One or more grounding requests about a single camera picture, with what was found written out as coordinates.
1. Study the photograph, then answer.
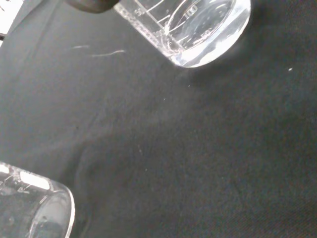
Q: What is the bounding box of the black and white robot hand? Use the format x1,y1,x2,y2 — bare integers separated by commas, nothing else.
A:
62,0,120,13

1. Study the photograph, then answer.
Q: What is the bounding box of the black bench cloth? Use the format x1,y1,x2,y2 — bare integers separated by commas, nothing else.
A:
0,0,317,238

